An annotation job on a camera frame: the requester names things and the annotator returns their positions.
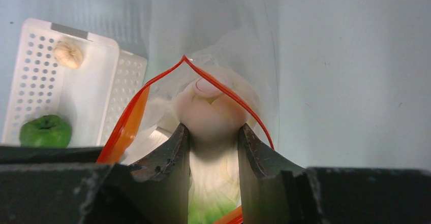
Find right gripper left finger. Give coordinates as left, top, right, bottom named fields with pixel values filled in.
left=1, top=124, right=189, bottom=223

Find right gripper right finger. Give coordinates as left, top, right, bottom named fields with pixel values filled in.
left=238, top=125, right=430, bottom=223

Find green pepper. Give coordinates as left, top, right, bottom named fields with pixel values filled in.
left=19, top=114, right=72, bottom=148

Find white perforated plastic basket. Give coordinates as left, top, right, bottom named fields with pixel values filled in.
left=1, top=18, right=147, bottom=147

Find green bok choy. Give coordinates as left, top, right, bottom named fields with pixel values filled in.
left=173, top=77, right=256, bottom=223

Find small beige mushroom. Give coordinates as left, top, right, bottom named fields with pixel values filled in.
left=53, top=42, right=84, bottom=69

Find clear zip top bag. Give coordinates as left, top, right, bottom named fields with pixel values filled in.
left=98, top=26, right=279, bottom=223

